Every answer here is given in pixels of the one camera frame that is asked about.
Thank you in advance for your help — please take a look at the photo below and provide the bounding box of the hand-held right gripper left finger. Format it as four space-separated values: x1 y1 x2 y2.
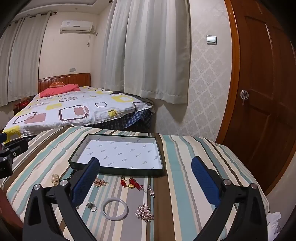
22 157 100 241

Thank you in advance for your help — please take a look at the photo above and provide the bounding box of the striped bed sheet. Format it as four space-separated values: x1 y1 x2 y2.
0 126 270 241

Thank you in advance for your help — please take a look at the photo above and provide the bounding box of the black bead cord necklace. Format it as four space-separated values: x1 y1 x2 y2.
61 170 80 182

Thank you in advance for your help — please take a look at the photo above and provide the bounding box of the dark green shallow box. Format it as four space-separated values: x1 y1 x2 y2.
68 133 166 178

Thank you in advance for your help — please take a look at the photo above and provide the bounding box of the white patterned quilt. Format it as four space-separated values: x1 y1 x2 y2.
0 86 154 142

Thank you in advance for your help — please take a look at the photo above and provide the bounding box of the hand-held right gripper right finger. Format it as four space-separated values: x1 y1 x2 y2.
191 156 274 241

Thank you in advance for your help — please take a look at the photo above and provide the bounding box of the white wall air conditioner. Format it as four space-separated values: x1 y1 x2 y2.
60 20 93 33

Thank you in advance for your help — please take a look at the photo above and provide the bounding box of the rose gold chain bracelet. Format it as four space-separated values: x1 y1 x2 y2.
93 178 110 188

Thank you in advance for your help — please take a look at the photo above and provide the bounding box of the silver door lock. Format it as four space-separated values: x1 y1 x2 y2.
240 89 249 106

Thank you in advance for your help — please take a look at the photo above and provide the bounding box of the blue plaid bed sheet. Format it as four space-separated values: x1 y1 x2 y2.
92 109 155 130

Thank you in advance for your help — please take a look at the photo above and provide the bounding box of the air conditioner hose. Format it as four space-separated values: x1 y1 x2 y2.
87 28 97 47

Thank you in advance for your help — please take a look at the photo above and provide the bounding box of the red pillow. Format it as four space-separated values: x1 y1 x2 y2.
39 84 80 98

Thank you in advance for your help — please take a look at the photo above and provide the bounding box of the red knot gold charm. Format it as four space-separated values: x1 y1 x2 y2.
128 177 145 193

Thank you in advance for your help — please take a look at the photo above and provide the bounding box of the white cloth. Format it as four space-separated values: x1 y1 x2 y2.
268 210 283 235

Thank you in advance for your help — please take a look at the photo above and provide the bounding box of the brown wooden door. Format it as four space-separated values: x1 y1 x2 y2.
217 0 296 196

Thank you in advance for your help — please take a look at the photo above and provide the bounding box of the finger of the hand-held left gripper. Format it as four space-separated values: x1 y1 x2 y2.
0 133 29 160

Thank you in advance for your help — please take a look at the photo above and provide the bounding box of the cream window curtain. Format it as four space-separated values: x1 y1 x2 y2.
0 11 50 107
122 0 191 104
102 0 127 91

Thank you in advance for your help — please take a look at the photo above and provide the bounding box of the white jade bangle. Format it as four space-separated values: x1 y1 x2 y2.
101 197 128 219

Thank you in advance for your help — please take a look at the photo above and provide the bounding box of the wooden headboard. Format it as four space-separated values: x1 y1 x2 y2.
38 72 92 93

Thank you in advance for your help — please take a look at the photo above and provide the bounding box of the red bedside item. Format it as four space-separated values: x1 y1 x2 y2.
13 96 31 109

